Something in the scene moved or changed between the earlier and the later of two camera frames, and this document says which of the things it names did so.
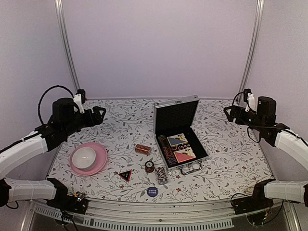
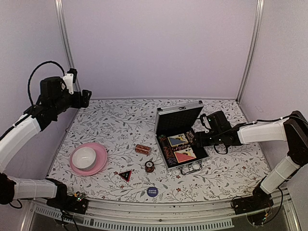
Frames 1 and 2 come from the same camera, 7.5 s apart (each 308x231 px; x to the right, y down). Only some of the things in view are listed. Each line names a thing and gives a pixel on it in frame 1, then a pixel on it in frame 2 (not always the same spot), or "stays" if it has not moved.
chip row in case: [167, 151] stays
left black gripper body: [88, 122] -> [77, 102]
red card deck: [184, 155] stays
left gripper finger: [99, 110] -> [86, 94]
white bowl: [84, 158] stays
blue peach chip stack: [161, 175] -> [190, 136]
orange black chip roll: [143, 149] stays
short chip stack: [149, 166] stays
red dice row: [180, 147] stays
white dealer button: [136, 184] stays
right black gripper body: [242, 120] -> [216, 139]
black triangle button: [126, 175] stays
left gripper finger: [97, 118] -> [85, 101]
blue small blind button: [152, 191] stays
